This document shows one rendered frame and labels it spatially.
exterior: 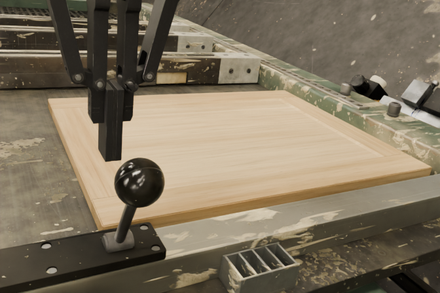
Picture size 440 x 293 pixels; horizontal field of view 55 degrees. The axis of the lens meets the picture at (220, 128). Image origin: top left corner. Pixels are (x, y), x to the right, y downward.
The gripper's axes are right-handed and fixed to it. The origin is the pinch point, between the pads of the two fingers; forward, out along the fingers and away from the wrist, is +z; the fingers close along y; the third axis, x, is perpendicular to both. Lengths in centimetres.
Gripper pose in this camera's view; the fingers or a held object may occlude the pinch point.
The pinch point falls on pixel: (110, 121)
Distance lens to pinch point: 40.6
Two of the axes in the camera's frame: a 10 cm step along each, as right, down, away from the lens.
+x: 4.6, 3.8, -8.0
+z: -1.2, 9.2, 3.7
